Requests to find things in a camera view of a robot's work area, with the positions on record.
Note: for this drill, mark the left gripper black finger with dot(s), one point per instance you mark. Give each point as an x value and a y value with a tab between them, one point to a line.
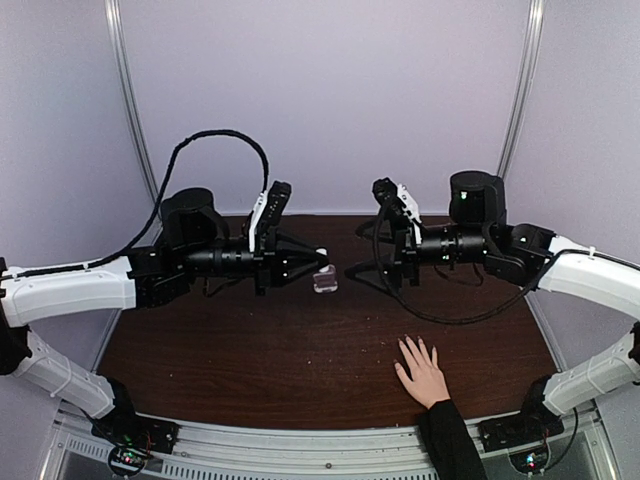
292	267
287	243

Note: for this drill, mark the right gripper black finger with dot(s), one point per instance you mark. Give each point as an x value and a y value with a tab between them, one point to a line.
367	273
366	231

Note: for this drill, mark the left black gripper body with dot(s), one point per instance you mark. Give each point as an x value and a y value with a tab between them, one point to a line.
265	269

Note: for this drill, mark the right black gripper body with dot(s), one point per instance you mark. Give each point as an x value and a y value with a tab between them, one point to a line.
407	255

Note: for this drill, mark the purple nail polish bottle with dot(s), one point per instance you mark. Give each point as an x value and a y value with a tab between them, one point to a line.
325	280

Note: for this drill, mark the black sleeved forearm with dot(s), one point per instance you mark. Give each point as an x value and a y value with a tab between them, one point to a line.
448	444

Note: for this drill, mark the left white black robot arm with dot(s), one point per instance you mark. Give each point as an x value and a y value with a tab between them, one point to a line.
194	244

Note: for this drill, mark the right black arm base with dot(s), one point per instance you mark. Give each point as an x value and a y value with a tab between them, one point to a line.
534	422

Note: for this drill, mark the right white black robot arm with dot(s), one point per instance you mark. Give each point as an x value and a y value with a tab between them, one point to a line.
525	255

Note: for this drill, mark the person's bare hand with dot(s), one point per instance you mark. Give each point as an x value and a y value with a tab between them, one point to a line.
420	374

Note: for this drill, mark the right green circuit board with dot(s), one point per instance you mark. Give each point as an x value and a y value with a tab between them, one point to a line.
530	462

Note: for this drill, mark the green circuit board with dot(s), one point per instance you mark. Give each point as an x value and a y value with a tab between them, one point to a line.
125	461
530	462

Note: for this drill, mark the left green circuit board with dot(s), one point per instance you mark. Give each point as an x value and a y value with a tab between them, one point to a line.
125	461

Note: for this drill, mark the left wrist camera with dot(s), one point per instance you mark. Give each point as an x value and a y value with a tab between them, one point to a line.
267	212

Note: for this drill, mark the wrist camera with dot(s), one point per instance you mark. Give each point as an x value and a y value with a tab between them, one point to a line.
267	212
402	209

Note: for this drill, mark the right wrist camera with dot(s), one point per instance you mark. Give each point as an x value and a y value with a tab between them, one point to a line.
402	209

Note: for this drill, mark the right aluminium corner post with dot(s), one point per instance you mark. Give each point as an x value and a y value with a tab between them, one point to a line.
526	75

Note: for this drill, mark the aluminium corner post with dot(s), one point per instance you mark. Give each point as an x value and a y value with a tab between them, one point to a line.
118	41
526	75

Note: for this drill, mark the left aluminium corner post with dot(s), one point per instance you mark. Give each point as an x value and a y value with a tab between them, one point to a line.
118	41

